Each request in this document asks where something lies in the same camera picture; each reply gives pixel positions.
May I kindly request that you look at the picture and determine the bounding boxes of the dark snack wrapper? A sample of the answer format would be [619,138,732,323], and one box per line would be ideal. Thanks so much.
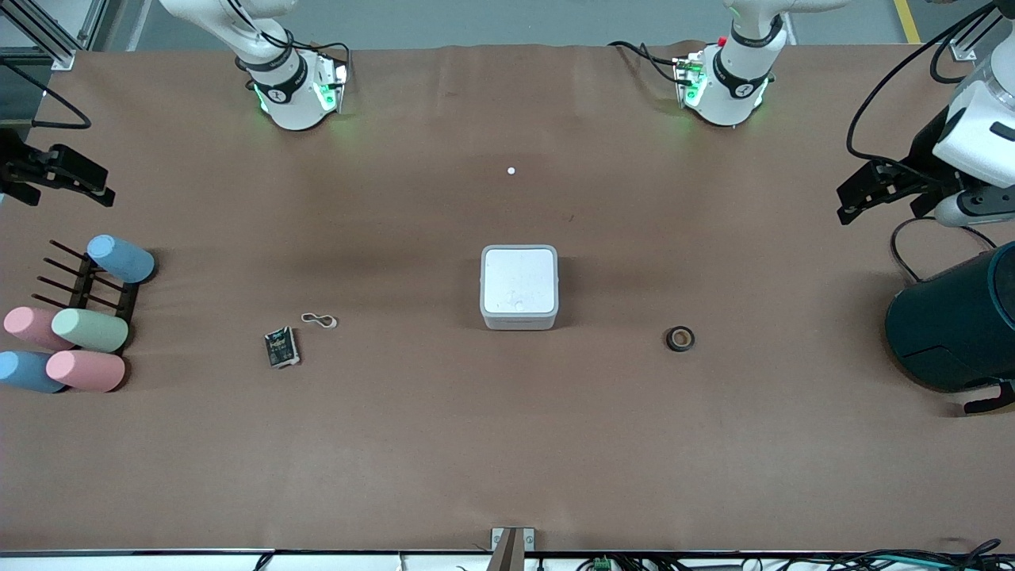
[264,326,302,370]

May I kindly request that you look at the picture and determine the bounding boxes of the black left base cables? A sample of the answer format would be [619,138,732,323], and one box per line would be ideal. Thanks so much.
[609,40,691,84]

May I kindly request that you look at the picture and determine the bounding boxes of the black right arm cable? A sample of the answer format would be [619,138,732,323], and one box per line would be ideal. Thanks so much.
[0,59,92,129]

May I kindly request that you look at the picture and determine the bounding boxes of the white square lidded bin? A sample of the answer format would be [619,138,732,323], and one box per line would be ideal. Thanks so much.
[480,244,560,331]

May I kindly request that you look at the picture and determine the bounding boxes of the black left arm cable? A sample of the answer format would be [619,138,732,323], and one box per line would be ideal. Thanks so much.
[845,2,1002,182]

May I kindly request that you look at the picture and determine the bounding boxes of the pink plastic cup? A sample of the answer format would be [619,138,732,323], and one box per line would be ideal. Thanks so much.
[45,350,127,393]
[2,306,76,351]

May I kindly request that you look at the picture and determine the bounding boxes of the aluminium frame profile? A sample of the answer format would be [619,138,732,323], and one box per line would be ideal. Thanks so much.
[0,0,80,71]
[948,0,1002,63]

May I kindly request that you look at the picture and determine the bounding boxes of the black base cables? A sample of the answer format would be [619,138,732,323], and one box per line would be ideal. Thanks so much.
[238,24,352,88]
[609,40,691,84]

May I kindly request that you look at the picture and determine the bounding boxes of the green plastic cup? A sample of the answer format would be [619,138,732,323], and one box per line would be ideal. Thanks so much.
[51,308,130,354]

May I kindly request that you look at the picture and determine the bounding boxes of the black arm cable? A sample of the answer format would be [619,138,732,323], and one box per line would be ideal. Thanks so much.
[0,59,92,129]
[845,2,1002,182]

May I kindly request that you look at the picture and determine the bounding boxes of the blue plastic cup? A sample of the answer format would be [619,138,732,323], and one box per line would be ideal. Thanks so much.
[86,234,157,285]
[0,351,68,395]

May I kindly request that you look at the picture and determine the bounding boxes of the black cup rack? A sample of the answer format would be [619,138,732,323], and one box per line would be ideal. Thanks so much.
[32,240,142,354]

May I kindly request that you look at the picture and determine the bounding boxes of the metal table edge bracket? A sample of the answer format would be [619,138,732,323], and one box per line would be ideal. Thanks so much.
[490,527,534,571]

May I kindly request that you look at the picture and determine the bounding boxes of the black cable bundle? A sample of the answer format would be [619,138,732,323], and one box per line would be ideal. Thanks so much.
[825,539,1015,571]

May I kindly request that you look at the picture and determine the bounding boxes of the black right base cables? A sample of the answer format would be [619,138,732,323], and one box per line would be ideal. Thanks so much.
[238,24,352,88]

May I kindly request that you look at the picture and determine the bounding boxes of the black kettle power cable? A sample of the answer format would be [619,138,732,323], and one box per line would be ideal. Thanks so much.
[890,216,998,283]

